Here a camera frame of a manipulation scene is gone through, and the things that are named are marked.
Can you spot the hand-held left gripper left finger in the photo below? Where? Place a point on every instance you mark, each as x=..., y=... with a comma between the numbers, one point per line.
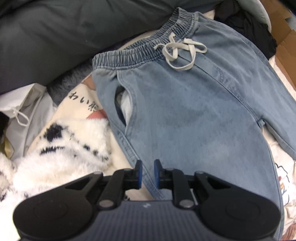
x=139, y=176

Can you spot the white fluffy spotted blanket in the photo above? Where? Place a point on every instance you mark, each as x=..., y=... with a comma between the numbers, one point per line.
x=69, y=150

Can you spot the black garment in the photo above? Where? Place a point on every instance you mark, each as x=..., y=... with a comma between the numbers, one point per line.
x=249, y=30

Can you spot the white paper bag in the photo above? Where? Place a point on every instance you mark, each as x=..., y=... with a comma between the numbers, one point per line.
x=16, y=99

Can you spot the light blue jeans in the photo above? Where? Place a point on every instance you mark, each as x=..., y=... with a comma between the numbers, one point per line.
x=196, y=104

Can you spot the dark grey duvet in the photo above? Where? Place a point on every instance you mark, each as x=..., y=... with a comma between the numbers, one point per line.
x=57, y=39

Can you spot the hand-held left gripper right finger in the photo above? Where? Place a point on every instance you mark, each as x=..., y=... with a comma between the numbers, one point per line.
x=157, y=176

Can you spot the low cardboard sheet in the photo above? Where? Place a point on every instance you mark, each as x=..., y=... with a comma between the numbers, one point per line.
x=284, y=34

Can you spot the dark grey fluffy blanket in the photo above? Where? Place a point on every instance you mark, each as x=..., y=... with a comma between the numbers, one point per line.
x=67, y=85

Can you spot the cream bear print bed sheet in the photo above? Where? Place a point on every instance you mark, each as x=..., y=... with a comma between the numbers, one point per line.
x=76, y=109

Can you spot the grey neck pillow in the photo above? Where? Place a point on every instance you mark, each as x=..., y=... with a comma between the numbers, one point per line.
x=263, y=14

